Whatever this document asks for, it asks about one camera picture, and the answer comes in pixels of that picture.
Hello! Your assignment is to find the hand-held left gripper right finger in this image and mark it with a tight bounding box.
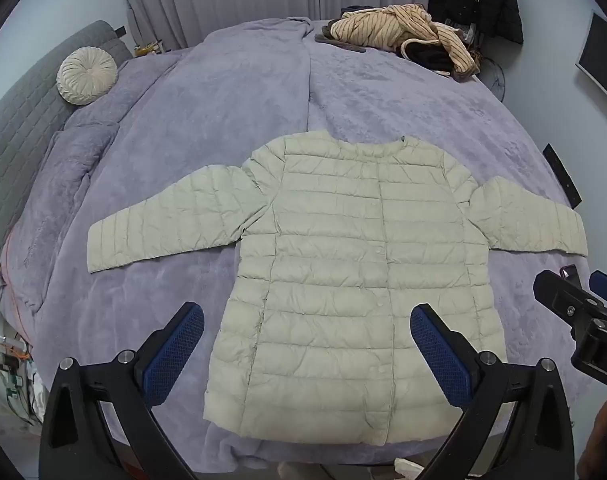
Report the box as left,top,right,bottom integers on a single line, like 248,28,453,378
410,302,577,480

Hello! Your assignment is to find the person's right forearm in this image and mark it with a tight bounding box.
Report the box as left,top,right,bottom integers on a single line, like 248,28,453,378
582,394,607,480

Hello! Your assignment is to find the black garment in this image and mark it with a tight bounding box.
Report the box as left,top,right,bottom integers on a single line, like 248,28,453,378
402,42,457,76

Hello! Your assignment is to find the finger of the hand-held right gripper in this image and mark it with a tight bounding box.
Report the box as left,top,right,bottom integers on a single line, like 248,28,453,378
533,266,593,332
588,270,607,312

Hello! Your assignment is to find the black monitor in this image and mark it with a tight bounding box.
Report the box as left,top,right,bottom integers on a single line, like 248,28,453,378
576,10,607,113

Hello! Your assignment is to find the beige puffer jacket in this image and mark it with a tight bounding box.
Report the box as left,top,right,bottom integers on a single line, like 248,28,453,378
86,129,587,446

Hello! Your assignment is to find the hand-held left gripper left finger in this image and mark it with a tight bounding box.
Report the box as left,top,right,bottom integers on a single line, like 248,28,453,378
38,301,205,480

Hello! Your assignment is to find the purple quilted pillow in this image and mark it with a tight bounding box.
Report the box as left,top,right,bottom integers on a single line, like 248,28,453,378
46,120,120,206

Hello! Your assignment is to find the black flat strap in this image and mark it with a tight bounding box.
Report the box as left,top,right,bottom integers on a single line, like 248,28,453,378
542,143,581,209

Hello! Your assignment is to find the cream round pleated cushion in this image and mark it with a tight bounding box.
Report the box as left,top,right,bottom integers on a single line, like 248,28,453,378
56,46,119,106

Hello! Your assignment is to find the grey-brown cloth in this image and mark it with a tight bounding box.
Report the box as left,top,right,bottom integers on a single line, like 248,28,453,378
314,30,369,53

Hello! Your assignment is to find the purple fleece blanket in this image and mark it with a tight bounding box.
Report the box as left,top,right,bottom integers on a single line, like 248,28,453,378
0,15,591,480

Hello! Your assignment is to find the beige striped garment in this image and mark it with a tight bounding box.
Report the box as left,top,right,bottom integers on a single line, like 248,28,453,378
330,4,479,78

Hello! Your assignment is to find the tangle of cables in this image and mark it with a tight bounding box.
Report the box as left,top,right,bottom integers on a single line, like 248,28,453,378
0,255,44,426

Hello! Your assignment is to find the black hanging jacket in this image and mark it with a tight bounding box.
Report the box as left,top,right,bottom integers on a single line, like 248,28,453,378
428,0,525,45

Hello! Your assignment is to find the grey quilted headboard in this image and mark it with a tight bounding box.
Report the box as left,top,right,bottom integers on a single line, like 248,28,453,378
0,20,134,261

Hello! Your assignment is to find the white paper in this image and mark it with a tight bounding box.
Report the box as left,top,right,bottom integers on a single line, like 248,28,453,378
393,457,437,480

